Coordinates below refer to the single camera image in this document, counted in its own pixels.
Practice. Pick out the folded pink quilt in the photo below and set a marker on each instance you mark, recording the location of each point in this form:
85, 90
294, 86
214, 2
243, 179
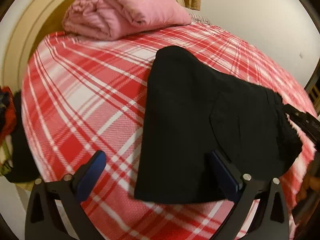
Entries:
120, 12

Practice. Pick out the beige arched headboard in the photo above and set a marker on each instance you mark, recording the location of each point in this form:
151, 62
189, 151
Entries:
27, 25

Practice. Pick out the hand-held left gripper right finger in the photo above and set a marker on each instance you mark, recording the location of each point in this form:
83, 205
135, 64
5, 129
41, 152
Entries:
225, 177

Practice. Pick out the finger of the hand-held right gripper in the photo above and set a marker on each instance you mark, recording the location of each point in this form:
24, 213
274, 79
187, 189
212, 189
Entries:
303, 120

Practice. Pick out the pile of colourful clothes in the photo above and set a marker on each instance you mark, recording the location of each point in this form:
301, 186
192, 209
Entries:
6, 120

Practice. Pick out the grey pillow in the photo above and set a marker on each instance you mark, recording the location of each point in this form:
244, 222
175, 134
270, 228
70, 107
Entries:
200, 17

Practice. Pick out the black pants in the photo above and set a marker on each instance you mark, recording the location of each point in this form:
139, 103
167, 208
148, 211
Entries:
190, 120

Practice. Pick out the dark cloth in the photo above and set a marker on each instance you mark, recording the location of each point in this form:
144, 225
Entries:
23, 155

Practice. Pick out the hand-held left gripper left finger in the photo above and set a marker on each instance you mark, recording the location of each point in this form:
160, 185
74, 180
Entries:
91, 172

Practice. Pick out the red plaid bed blanket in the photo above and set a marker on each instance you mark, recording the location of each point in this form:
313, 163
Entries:
82, 100

